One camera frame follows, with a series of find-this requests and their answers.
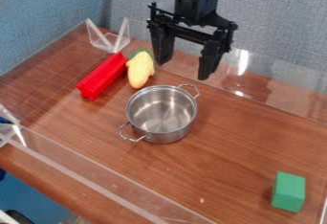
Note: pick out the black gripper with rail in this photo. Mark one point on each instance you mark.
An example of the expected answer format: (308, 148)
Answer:
(168, 25)

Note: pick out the green block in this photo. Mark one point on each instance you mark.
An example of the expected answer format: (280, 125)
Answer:
(288, 192)

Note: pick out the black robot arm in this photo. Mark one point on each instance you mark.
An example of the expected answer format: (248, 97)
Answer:
(193, 9)

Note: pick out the red block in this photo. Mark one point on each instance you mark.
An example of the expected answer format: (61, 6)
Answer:
(105, 73)

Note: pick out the clear acrylic back barrier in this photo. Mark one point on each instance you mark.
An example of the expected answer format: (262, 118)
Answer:
(254, 76)

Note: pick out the clear acrylic barrier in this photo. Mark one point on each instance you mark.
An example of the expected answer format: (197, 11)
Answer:
(254, 76)
(140, 200)

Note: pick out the clear acrylic front barrier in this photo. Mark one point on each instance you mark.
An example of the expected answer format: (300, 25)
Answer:
(140, 200)

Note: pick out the clear acrylic corner bracket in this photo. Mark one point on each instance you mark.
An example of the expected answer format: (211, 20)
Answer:
(109, 42)

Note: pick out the metal pot with handles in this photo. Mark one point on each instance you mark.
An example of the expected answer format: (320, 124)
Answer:
(160, 113)

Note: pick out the clear acrylic left bracket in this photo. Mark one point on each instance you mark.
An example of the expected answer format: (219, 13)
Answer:
(9, 127)

